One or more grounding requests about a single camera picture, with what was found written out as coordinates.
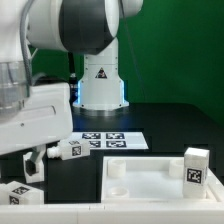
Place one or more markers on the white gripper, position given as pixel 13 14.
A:
pixel 45 118

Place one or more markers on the white square tabletop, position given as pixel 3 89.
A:
pixel 151 179

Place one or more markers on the white marker plate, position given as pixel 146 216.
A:
pixel 113 140

